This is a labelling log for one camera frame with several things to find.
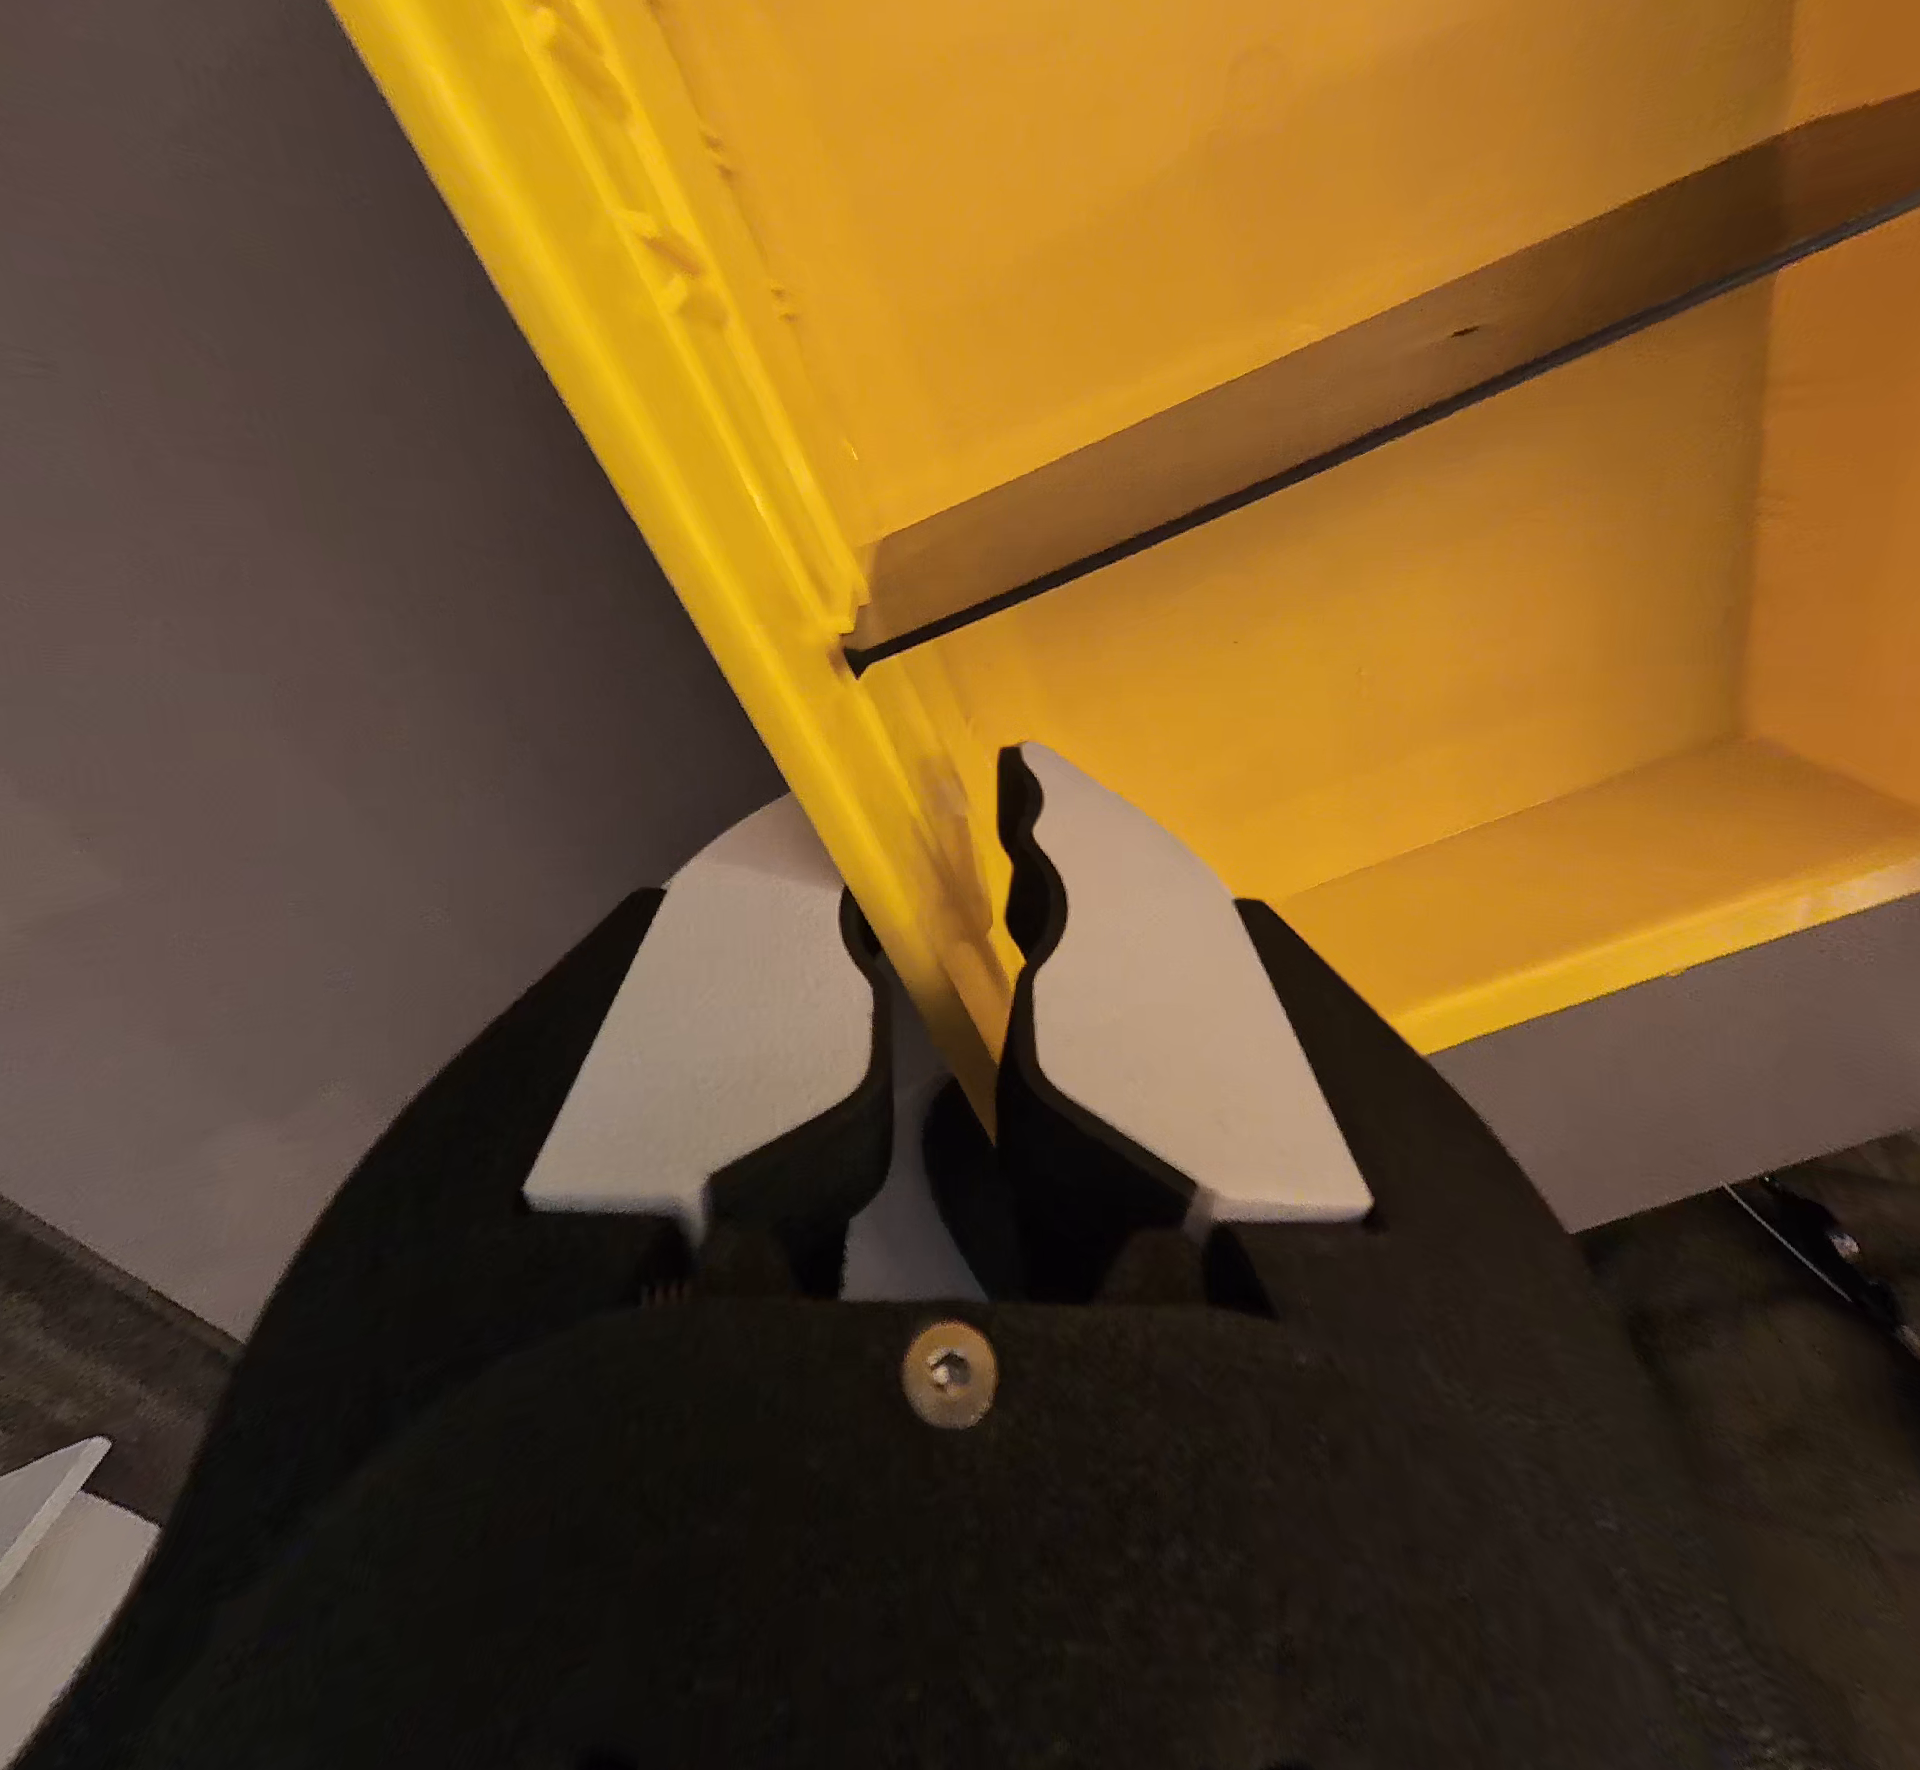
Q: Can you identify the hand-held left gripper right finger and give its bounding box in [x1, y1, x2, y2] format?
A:
[996, 744, 1377, 1225]

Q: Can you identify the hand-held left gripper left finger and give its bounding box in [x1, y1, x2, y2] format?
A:
[523, 797, 887, 1225]

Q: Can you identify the printed instruction sheet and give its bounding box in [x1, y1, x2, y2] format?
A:
[0, 1434, 165, 1735]

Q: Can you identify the black bin divider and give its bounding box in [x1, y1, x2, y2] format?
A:
[844, 89, 1920, 677]

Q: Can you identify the yellow plastic bin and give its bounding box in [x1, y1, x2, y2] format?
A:
[237, 0, 1920, 1143]

